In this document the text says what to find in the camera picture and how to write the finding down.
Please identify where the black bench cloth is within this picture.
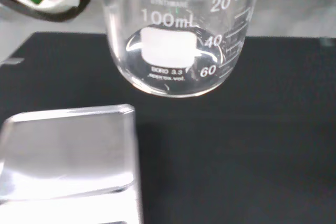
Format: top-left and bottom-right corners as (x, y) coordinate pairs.
(0, 31), (336, 224)

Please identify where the white electronic balance steel pan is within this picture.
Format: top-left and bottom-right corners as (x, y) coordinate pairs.
(0, 104), (144, 224)

